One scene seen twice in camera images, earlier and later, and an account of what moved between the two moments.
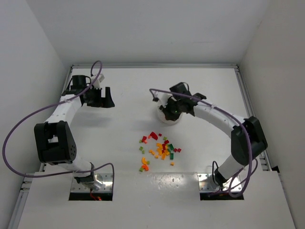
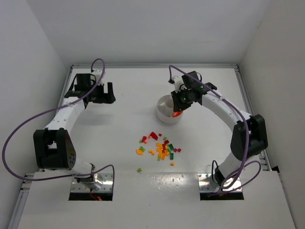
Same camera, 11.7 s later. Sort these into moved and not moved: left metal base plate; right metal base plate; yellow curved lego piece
Moved: yellow curved lego piece
Not moved: left metal base plate; right metal base plate
